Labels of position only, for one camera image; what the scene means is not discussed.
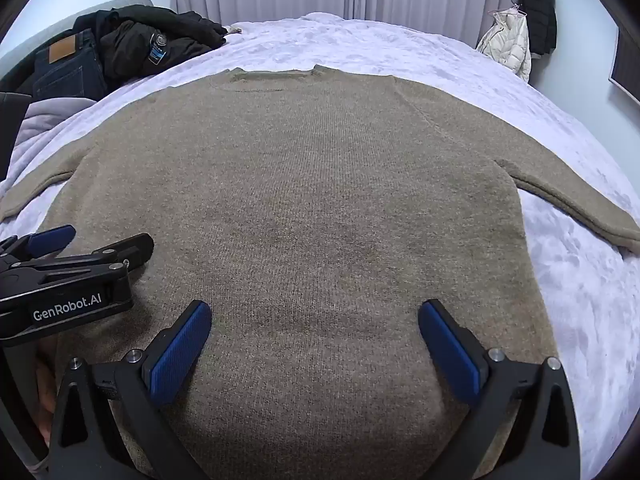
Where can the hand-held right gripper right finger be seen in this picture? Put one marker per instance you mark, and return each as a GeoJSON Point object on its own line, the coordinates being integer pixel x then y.
{"type": "Point", "coordinates": [450, 355]}

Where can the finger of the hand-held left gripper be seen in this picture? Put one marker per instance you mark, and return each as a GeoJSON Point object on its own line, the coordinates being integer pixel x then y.
{"type": "Point", "coordinates": [135, 252]}
{"type": "Point", "coordinates": [50, 240]}

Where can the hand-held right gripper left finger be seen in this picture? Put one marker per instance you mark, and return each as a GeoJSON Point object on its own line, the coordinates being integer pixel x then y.
{"type": "Point", "coordinates": [180, 350]}

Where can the brown knit sweater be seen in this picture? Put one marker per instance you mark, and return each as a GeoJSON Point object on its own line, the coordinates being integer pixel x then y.
{"type": "Point", "coordinates": [320, 210]}

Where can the person's left hand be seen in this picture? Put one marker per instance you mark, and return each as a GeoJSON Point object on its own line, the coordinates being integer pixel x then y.
{"type": "Point", "coordinates": [46, 385]}

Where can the grey fleece blanket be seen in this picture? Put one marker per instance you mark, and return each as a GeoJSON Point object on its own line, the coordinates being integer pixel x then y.
{"type": "Point", "coordinates": [45, 115]}

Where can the dark grey object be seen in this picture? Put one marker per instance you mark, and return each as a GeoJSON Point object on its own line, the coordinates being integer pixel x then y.
{"type": "Point", "coordinates": [10, 110]}

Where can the dark blue jeans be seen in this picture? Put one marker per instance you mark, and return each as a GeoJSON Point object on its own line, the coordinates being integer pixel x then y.
{"type": "Point", "coordinates": [70, 75]}

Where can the black jacket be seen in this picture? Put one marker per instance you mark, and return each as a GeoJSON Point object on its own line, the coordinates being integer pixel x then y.
{"type": "Point", "coordinates": [150, 25]}

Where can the small beige cloth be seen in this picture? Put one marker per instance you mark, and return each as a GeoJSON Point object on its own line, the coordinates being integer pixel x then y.
{"type": "Point", "coordinates": [232, 29]}

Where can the lavender bed blanket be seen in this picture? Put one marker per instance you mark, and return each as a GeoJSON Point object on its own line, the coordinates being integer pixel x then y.
{"type": "Point", "coordinates": [400, 45]}

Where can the cream puffer jacket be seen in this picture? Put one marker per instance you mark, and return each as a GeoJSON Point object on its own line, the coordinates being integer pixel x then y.
{"type": "Point", "coordinates": [510, 45]}

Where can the black hanging coat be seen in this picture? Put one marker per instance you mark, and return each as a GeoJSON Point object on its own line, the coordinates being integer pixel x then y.
{"type": "Point", "coordinates": [540, 5]}

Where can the dark wall frame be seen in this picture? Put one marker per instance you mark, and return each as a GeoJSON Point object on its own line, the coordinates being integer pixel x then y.
{"type": "Point", "coordinates": [627, 60]}

